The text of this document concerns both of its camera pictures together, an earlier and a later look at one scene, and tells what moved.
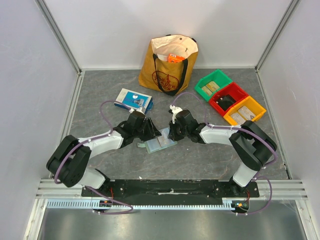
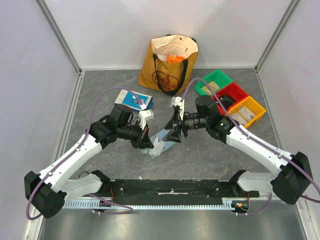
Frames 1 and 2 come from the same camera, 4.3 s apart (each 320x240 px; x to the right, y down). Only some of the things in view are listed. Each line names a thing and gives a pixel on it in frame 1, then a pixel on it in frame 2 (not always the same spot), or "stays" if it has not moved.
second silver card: x=239 y=119 stays
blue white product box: x=132 y=100 stays
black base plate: x=173 y=189 stays
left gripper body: x=146 y=132 → x=146 y=128
